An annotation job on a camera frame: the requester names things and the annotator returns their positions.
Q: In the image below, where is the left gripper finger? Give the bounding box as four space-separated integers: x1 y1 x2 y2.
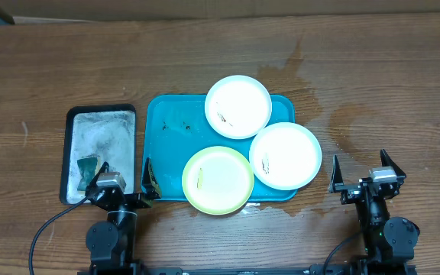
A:
86 162 109 191
141 157 162 199

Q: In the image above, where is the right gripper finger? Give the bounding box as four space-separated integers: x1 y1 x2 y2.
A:
380 149 406 180
328 155 344 193

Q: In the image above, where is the green and yellow sponge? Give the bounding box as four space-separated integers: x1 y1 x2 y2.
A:
77 156 102 192

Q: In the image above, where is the yellow-green plate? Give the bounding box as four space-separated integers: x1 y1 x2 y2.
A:
182 146 254 215

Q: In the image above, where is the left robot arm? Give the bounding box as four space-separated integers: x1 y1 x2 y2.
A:
85 159 162 275

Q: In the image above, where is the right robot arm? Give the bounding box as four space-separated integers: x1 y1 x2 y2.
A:
322 149 420 275

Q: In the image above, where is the black tray with soapy water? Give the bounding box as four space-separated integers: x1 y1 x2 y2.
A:
59 104 137 205

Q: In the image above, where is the teal plastic serving tray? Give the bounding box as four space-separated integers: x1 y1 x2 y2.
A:
141 94 299 202

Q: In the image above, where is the pink-rimmed white plate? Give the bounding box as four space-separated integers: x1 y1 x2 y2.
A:
205 75 273 140

